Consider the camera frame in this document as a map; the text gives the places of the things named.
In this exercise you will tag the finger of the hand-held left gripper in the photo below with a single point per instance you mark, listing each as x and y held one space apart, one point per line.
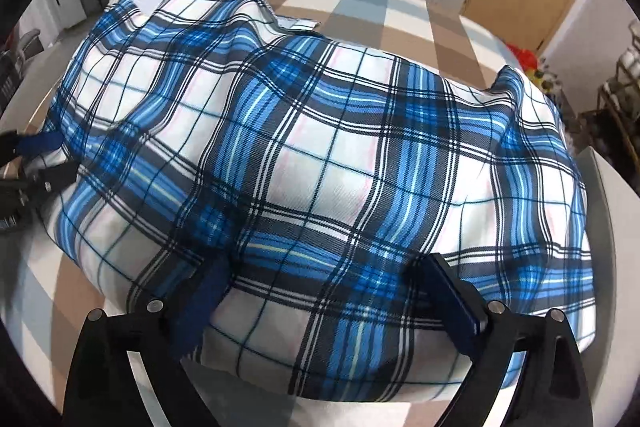
50 177
45 142

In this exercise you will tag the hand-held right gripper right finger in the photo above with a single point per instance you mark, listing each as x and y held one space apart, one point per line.
452 302

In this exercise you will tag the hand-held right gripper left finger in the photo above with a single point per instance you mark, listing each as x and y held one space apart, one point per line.
200 302

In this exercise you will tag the blue plaid shirt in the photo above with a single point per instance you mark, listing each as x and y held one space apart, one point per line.
320 157

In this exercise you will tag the red plastic bag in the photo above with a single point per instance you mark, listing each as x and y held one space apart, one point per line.
522 57

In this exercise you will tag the wooden shoe rack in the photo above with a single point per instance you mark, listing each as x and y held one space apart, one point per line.
620 107

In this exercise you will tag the checkered blanket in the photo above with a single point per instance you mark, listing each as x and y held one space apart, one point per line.
360 7

